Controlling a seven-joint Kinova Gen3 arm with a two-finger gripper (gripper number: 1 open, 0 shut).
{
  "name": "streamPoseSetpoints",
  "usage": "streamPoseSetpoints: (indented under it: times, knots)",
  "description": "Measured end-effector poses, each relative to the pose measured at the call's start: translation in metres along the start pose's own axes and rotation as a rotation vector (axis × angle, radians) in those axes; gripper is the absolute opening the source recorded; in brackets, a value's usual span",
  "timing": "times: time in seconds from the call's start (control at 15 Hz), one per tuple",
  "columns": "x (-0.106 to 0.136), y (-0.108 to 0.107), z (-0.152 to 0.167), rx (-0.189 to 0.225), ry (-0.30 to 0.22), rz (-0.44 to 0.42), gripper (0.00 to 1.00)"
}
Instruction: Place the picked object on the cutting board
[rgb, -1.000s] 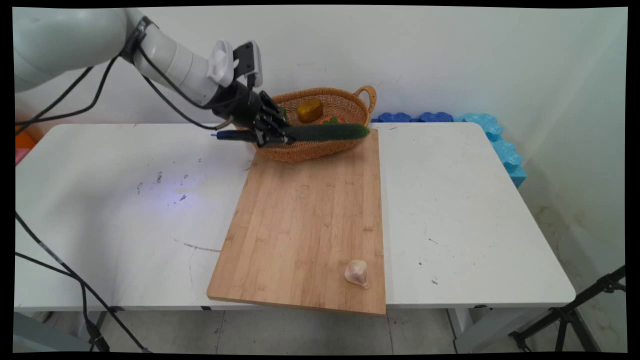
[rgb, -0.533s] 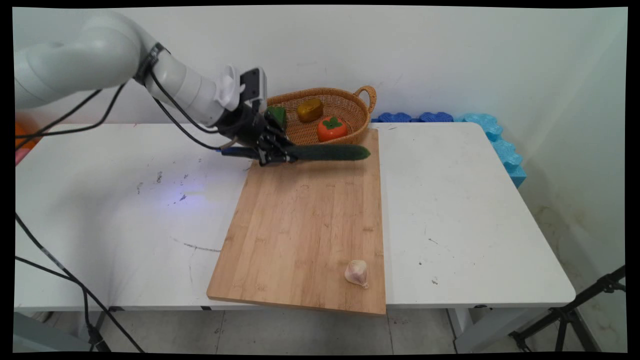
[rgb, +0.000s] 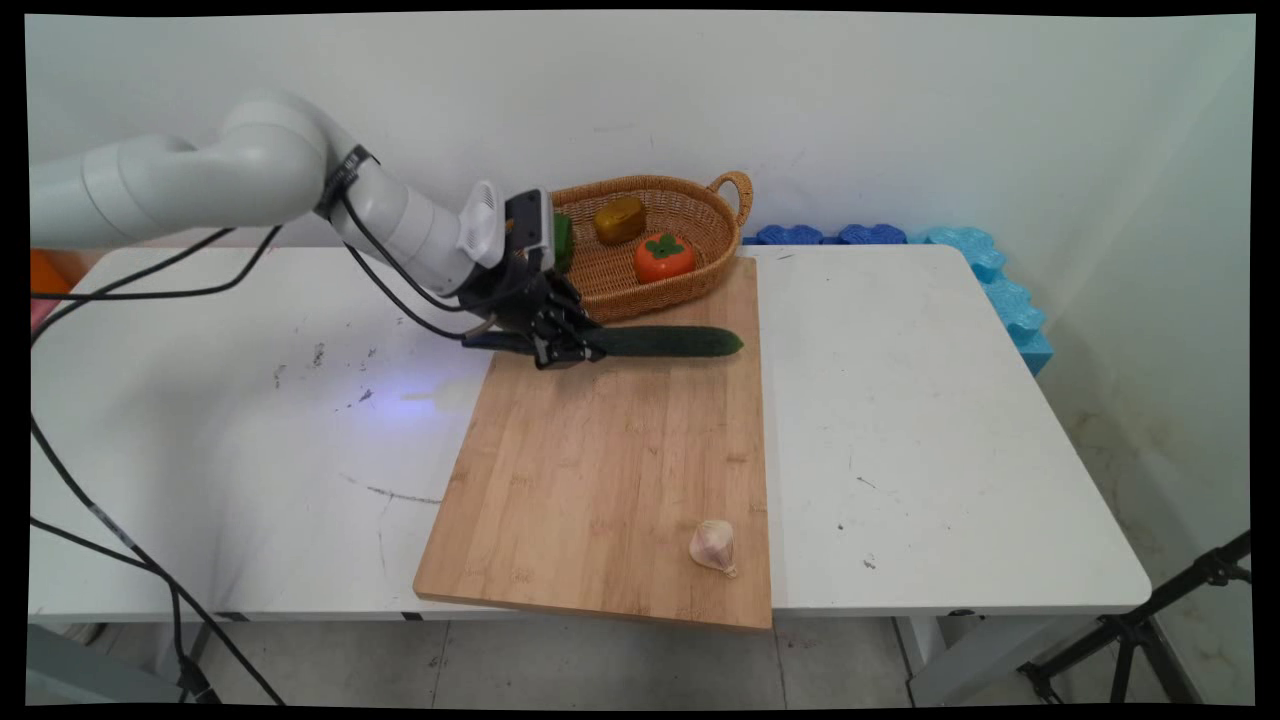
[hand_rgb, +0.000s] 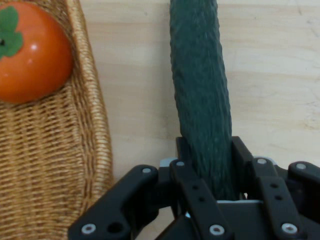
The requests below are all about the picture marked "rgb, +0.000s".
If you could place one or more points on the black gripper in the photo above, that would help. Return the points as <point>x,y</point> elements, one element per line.
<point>505,292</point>

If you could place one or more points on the dark green cucumber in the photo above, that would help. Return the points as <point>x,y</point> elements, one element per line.
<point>665,342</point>

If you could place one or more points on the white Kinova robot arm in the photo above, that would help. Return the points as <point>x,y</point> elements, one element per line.
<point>260,170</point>

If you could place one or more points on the green bell pepper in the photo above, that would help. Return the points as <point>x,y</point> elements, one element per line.
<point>563,242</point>

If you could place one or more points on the orange persimmon with green leaf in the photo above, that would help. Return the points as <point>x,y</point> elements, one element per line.
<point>664,258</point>

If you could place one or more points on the bamboo cutting board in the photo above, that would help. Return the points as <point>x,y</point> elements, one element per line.
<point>610,460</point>

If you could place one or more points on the woven wicker basket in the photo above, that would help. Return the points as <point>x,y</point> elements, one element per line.
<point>690,215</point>

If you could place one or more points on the dark blue foam piece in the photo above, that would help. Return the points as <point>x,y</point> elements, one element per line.
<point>790,235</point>
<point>872,234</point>

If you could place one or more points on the white garlic bulb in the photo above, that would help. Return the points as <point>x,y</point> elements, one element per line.
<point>713,546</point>

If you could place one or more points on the light blue foam mat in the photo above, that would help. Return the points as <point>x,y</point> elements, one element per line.
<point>1000,290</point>

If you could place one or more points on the white table leg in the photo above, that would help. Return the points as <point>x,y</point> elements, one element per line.
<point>950,660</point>

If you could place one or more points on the orange object behind table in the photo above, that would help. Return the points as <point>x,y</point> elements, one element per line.
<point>48,272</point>

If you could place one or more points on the black tripod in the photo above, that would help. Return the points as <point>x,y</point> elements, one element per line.
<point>1140,630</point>

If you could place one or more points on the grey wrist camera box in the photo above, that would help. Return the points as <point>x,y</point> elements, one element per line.
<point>530,228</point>

